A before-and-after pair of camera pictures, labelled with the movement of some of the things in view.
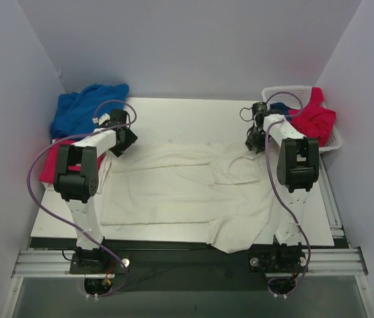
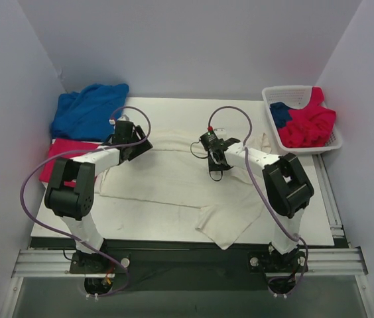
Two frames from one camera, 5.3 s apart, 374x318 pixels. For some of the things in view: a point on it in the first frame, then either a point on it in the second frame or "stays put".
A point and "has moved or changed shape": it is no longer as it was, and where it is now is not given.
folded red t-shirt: [48, 168] stays put
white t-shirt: [220, 185] has moved or changed shape
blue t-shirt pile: [76, 112] stays put
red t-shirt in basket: [315, 120] stays put
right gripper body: [254, 138] → [216, 158]
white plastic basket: [297, 97] stays put
